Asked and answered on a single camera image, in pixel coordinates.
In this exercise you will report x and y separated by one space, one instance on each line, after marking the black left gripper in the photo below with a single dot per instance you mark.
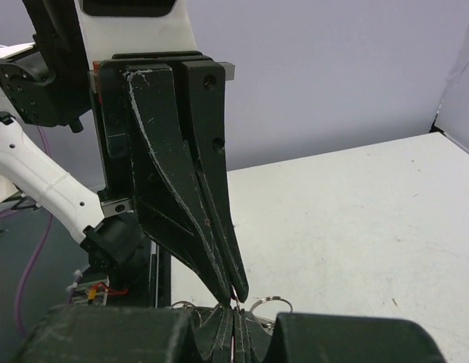
177 150

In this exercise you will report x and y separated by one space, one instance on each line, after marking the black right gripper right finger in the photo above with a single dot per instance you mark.
252 336

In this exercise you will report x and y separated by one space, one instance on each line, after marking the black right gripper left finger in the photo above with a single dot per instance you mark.
215 334

